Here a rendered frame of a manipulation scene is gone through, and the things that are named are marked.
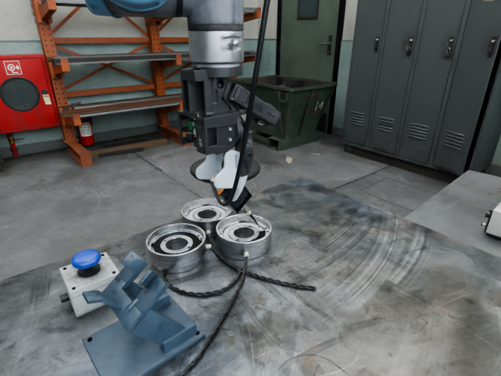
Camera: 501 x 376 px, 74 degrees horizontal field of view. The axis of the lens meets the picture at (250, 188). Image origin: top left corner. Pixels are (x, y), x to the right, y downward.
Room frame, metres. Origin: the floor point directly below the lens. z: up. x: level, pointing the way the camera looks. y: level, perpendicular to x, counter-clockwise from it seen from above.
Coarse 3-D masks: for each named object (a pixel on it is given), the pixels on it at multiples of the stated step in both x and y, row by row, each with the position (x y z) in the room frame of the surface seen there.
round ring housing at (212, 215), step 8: (200, 200) 0.66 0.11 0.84; (208, 200) 0.66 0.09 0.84; (216, 200) 0.66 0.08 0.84; (184, 208) 0.62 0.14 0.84; (192, 208) 0.64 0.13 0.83; (208, 208) 0.64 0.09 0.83; (224, 208) 0.64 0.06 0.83; (184, 216) 0.58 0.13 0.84; (200, 216) 0.63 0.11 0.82; (208, 216) 0.63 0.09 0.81; (216, 216) 0.60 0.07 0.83; (224, 216) 0.58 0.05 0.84; (192, 224) 0.57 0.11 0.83; (200, 224) 0.56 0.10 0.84; (208, 224) 0.56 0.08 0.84; (216, 224) 0.57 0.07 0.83
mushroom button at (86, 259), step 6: (78, 252) 0.42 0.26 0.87; (84, 252) 0.41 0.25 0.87; (90, 252) 0.41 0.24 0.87; (96, 252) 0.42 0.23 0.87; (72, 258) 0.40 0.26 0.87; (78, 258) 0.40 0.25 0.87; (84, 258) 0.40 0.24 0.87; (90, 258) 0.40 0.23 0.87; (96, 258) 0.40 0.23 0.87; (72, 264) 0.39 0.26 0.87; (78, 264) 0.39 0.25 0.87; (84, 264) 0.39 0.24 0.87; (90, 264) 0.39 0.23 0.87
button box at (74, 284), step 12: (96, 264) 0.42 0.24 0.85; (108, 264) 0.42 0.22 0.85; (72, 276) 0.40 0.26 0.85; (84, 276) 0.39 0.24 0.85; (96, 276) 0.40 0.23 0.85; (108, 276) 0.40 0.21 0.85; (72, 288) 0.37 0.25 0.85; (84, 288) 0.37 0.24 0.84; (96, 288) 0.38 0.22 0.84; (60, 300) 0.38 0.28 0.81; (72, 300) 0.36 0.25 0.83; (84, 300) 0.37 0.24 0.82; (84, 312) 0.37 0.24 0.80
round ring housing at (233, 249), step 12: (228, 216) 0.58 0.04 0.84; (240, 216) 0.59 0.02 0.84; (216, 228) 0.54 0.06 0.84; (240, 228) 0.56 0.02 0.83; (252, 228) 0.56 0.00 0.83; (264, 228) 0.56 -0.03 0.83; (216, 240) 0.53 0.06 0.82; (228, 240) 0.50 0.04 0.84; (240, 240) 0.51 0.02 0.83; (264, 240) 0.50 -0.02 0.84; (228, 252) 0.50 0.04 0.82; (240, 252) 0.49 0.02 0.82; (252, 252) 0.49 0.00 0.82; (264, 252) 0.52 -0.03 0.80
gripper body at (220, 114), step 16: (192, 80) 0.46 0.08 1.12; (208, 80) 0.47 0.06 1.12; (224, 80) 0.49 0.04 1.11; (192, 96) 0.47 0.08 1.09; (208, 96) 0.47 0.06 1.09; (224, 96) 0.49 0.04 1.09; (192, 112) 0.46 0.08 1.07; (208, 112) 0.47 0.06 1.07; (224, 112) 0.48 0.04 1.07; (240, 112) 0.49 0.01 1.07; (192, 128) 0.48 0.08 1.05; (208, 128) 0.46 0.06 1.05; (224, 128) 0.47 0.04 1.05; (240, 128) 0.48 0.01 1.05; (208, 144) 0.46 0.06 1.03; (224, 144) 0.47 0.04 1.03
